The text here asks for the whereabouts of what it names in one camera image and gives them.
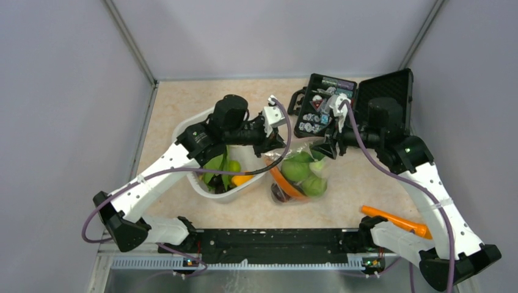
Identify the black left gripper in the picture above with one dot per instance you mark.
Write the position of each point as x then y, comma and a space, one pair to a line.
266, 144

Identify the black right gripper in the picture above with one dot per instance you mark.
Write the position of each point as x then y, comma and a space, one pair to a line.
327, 146

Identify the white radish toy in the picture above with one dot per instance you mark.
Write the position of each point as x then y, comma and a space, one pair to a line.
318, 167

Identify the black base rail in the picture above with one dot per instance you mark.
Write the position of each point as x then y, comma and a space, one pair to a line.
275, 246

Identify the orange carrot toy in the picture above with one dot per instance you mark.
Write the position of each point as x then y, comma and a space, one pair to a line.
285, 186

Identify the small orange fruit toy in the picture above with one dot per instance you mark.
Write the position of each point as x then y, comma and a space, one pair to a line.
239, 180

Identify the white plastic basket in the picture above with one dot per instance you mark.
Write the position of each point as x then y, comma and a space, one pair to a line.
243, 154

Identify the orange object behind right arm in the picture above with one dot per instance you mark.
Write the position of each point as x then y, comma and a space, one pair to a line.
418, 228

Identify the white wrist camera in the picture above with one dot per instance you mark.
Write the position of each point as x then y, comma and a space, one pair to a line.
336, 106
273, 116

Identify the black poker chip case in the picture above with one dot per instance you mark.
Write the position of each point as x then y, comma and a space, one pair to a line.
308, 103

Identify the green cabbage toy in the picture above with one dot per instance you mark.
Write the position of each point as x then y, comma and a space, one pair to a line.
314, 186
295, 171

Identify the small green lime toy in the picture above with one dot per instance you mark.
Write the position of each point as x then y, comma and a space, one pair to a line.
234, 166

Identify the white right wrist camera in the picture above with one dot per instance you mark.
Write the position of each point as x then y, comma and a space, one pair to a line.
336, 106

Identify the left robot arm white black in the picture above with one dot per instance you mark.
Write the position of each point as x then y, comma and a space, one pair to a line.
204, 137

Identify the clear zip top bag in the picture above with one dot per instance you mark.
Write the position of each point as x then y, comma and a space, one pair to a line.
300, 151

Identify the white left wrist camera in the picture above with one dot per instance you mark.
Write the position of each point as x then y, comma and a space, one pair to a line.
273, 116

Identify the green leafy vegetable toy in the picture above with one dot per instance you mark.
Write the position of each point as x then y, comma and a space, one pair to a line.
215, 182

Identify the dark purple round fruit toy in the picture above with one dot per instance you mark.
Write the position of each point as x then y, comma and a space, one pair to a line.
278, 195

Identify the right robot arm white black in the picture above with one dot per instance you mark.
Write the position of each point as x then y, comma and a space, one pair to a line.
454, 253

